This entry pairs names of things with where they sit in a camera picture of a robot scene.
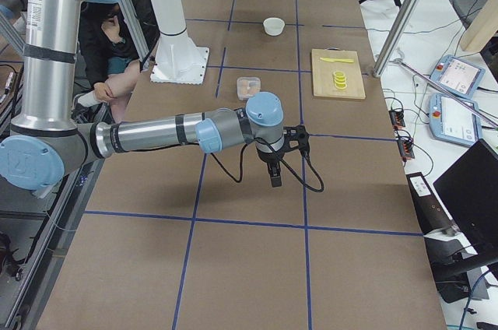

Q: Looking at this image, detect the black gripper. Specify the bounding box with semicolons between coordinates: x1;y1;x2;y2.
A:
255;139;285;188

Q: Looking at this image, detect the clear plastic egg carton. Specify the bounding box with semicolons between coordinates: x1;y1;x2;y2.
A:
237;76;261;100

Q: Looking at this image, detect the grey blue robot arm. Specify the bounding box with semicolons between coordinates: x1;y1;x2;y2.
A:
1;0;290;192

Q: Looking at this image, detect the black box white label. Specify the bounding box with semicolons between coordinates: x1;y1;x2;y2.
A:
406;172;452;234

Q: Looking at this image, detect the white ceramic bowl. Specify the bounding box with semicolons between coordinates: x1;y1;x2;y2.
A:
263;17;286;37

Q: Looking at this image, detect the bamboo cutting board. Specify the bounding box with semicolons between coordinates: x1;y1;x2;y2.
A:
311;49;366;100

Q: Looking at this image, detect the yellow plastic knife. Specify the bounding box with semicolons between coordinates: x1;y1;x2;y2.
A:
319;57;355;64

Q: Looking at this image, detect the orange terminal board near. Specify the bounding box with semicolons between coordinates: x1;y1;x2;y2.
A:
396;136;415;162

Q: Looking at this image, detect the orange terminal board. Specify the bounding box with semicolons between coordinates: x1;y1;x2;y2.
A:
396;136;415;162
388;109;405;130

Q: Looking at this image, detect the orange terminal board far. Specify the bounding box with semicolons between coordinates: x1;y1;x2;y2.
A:
388;109;405;130

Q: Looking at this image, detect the blue teach pendant near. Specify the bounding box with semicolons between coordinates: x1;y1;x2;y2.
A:
429;93;482;147

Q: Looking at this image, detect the blue teach pendant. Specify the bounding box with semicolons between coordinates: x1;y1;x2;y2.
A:
429;93;482;147
430;55;485;100

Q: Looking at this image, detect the blue teach pendant far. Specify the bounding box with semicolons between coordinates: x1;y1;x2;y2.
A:
430;55;485;100

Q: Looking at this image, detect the black monitor with stand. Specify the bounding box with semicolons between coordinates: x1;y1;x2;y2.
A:
426;139;497;303

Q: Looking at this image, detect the wooden beam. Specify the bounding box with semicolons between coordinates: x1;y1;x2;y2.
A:
460;0;497;52

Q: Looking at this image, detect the person in black jacket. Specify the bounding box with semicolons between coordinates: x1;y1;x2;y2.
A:
72;2;140;123

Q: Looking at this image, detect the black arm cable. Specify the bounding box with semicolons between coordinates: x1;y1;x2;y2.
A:
208;139;326;192

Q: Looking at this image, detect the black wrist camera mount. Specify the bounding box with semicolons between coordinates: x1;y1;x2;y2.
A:
280;125;310;157

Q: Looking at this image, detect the aluminium frame post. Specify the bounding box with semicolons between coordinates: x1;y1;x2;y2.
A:
373;0;418;78

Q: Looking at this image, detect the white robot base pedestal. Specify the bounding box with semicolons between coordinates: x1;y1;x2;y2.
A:
151;0;209;85

